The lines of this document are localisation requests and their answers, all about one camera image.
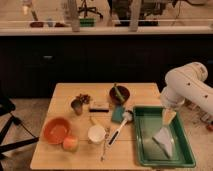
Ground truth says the metal fork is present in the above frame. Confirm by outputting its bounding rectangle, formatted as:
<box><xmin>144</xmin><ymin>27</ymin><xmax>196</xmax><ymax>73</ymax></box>
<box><xmin>100</xmin><ymin>127</ymin><xmax>110</xmax><ymax>162</ymax></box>

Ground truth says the peach apple fruit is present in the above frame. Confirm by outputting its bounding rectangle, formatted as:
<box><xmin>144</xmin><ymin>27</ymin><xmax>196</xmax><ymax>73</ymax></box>
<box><xmin>62</xmin><ymin>136</ymin><xmax>78</xmax><ymax>151</ymax></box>

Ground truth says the grey folded cloth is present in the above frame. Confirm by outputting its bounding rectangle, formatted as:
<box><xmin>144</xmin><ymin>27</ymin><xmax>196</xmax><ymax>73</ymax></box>
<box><xmin>153</xmin><ymin>127</ymin><xmax>173</xmax><ymax>157</ymax></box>

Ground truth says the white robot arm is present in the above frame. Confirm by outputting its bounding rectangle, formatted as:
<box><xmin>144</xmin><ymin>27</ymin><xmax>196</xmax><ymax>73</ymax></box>
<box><xmin>160</xmin><ymin>62</ymin><xmax>213</xmax><ymax>125</ymax></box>

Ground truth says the white cup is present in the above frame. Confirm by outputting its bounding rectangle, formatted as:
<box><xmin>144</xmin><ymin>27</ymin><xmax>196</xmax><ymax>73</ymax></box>
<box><xmin>88</xmin><ymin>125</ymin><xmax>106</xmax><ymax>144</ymax></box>

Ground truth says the dark maroon bowl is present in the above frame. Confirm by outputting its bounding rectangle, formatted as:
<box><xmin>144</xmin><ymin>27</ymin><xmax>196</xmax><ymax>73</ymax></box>
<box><xmin>109</xmin><ymin>86</ymin><xmax>130</xmax><ymax>105</ymax></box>

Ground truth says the green cucumber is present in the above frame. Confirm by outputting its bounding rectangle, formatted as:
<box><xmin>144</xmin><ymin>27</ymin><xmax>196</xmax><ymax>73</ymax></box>
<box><xmin>114</xmin><ymin>83</ymin><xmax>125</xmax><ymax>103</ymax></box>

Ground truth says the green tray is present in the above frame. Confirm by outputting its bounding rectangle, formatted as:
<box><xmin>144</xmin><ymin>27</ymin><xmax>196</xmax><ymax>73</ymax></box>
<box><xmin>133</xmin><ymin>106</ymin><xmax>196</xmax><ymax>168</ymax></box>

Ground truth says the orange red bowl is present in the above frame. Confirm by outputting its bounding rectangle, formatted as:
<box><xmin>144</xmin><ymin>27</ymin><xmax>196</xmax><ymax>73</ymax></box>
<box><xmin>43</xmin><ymin>117</ymin><xmax>70</xmax><ymax>144</ymax></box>

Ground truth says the teal green sponge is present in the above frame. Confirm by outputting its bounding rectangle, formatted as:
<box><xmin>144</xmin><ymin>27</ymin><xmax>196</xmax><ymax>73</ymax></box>
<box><xmin>111</xmin><ymin>106</ymin><xmax>125</xmax><ymax>123</ymax></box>

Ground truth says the yellow banana piece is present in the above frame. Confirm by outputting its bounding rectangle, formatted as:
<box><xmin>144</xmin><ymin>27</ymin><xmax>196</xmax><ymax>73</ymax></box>
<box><xmin>89</xmin><ymin>116</ymin><xmax>102</xmax><ymax>126</ymax></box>

